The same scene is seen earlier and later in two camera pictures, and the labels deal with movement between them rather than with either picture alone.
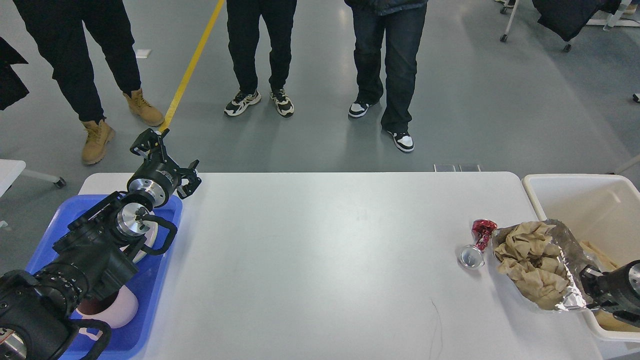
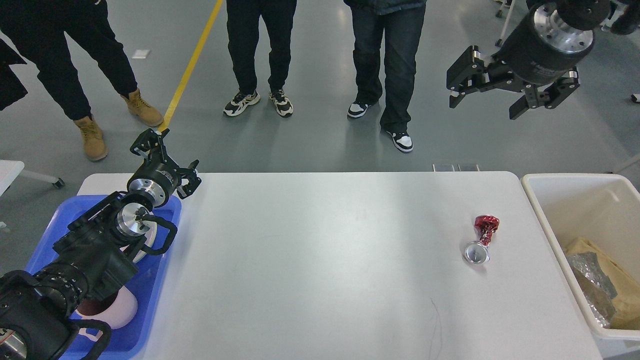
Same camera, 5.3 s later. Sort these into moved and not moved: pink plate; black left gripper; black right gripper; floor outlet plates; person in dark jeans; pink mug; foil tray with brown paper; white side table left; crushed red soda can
Moved: foil tray with brown paper; crushed red soda can; black right gripper
Not moved: black left gripper; person in dark jeans; pink mug; pink plate; white side table left; floor outlet plates
